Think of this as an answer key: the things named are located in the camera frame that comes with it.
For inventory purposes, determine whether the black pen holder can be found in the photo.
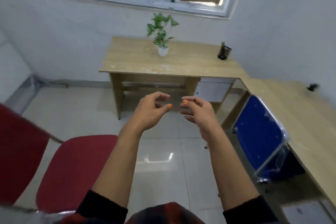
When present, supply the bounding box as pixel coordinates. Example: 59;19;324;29
217;42;232;61

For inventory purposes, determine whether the trailing green plant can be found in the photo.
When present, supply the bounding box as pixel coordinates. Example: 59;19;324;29
146;13;180;58

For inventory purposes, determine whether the person's plaid shirt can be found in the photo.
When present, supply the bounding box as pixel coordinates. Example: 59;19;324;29
125;201;207;224

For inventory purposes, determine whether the wooden table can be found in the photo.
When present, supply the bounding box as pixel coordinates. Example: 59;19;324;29
220;78;336;224
99;36;250;121

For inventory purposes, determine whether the glass partition panel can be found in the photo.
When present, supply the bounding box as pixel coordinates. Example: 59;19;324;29
4;74;44;116

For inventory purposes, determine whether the red chair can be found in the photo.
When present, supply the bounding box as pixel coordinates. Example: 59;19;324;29
0;103;119;216

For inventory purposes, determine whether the person's left hand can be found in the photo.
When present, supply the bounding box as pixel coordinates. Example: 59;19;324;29
128;92;173;134

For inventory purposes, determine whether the metal floor bracket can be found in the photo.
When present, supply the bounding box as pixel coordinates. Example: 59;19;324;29
33;78;69;88

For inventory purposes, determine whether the person's left forearm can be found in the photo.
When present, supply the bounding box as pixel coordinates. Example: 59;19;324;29
76;124;145;224

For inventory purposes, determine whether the person's right forearm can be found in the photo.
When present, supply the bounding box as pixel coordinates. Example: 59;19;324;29
207;129;279;224

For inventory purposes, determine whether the blue chair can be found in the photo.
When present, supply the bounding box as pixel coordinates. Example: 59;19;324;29
232;94;306;184

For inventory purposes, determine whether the person's right hand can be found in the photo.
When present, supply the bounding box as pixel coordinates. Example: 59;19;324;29
180;96;224;143

